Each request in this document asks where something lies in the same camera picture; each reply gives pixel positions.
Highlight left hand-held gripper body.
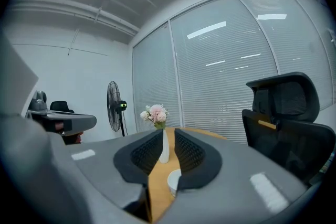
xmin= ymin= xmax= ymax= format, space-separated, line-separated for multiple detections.
xmin=30 ymin=112 xmax=82 ymax=145

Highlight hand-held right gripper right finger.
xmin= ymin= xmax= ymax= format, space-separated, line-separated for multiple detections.
xmin=157 ymin=127 xmax=323 ymax=224

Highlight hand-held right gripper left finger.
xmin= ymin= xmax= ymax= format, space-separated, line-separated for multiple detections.
xmin=48 ymin=128 xmax=165 ymax=223

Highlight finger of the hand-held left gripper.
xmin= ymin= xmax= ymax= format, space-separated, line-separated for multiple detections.
xmin=46 ymin=111 xmax=98 ymax=137

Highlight white mug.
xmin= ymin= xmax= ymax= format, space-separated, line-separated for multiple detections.
xmin=167 ymin=168 xmax=183 ymax=198

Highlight black standing fan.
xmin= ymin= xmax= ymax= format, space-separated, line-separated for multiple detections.
xmin=106 ymin=80 xmax=129 ymax=138

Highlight white ribbed vase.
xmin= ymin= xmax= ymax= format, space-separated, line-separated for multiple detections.
xmin=158 ymin=128 xmax=171 ymax=164

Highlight pink and white flower bouquet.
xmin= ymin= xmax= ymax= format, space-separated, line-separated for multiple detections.
xmin=139 ymin=103 xmax=170 ymax=130

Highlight black high-back office chair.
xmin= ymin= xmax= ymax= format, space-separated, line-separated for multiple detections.
xmin=241 ymin=71 xmax=336 ymax=187

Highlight white window blinds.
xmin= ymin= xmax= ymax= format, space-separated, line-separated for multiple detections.
xmin=132 ymin=0 xmax=336 ymax=145

